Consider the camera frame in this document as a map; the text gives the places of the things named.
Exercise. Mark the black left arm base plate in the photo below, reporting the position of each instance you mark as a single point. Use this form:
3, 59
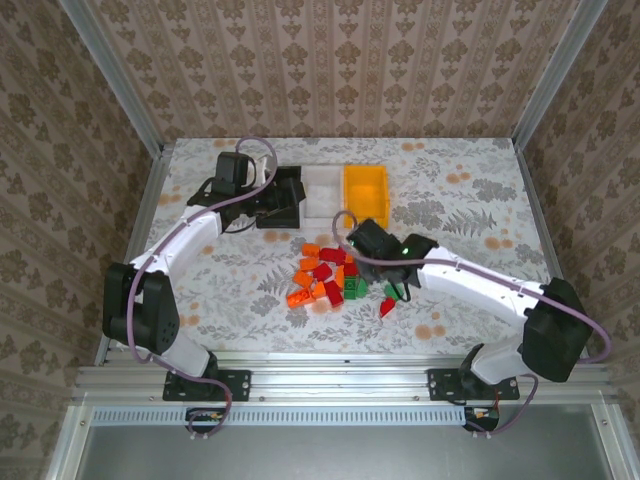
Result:
236, 385

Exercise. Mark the aluminium table side rail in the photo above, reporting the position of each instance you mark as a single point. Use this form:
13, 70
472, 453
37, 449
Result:
545, 225
141, 225

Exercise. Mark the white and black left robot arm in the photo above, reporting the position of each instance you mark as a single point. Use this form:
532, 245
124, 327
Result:
190, 240

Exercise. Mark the black plastic bin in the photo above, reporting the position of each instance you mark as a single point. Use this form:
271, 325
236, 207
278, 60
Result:
280, 223

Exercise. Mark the green lego brick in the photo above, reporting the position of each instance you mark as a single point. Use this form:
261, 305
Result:
362, 287
391, 291
350, 289

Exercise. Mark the white plastic bin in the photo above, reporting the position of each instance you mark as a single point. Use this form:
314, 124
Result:
322, 200

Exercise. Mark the aluminium mounting beam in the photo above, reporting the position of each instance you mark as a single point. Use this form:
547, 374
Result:
340, 380

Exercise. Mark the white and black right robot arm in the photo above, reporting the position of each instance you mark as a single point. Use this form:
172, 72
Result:
475, 287

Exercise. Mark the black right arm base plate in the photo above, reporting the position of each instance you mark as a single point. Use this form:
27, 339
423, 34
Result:
441, 385

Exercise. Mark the grey metal tray panel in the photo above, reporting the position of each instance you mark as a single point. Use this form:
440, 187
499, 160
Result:
340, 455

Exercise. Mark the floral patterned table cover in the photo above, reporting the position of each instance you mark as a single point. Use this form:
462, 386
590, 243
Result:
450, 165

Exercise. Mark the yellow plastic bin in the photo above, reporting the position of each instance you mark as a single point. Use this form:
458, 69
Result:
367, 195

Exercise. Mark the red lego brick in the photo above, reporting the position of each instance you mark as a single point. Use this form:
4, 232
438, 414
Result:
350, 268
334, 293
332, 255
322, 271
387, 307

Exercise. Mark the aluminium lower frame rail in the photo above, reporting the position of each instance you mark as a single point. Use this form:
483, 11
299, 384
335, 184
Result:
69, 445
615, 445

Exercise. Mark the aluminium frame post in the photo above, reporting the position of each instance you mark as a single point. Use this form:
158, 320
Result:
112, 75
557, 75

